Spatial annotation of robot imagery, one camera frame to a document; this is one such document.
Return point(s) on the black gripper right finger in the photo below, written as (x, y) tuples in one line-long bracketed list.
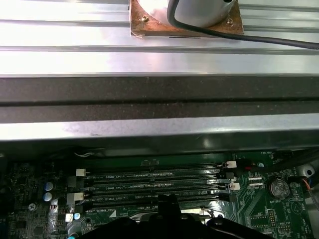
[(194, 230)]

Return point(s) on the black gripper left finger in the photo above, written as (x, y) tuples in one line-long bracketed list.
[(149, 229)]

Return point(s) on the CPU socket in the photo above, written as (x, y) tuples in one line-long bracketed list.
[(192, 213)]

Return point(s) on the RAM slot with black clips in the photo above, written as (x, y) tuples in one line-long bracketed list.
[(139, 182), (139, 202)]

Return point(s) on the RAM slot with white clips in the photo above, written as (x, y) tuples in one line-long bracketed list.
[(139, 172), (139, 193)]

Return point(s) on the green motherboard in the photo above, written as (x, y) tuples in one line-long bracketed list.
[(249, 211)]

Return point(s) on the silver and blue capacitor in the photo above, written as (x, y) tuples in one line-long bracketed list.
[(77, 216), (48, 185), (47, 196)]

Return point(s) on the silver coin battery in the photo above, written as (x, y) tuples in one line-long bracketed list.
[(279, 188)]

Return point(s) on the black and grey PC case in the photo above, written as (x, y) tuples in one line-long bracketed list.
[(149, 89)]

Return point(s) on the brown square base plate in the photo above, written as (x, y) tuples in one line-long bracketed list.
[(139, 26)]

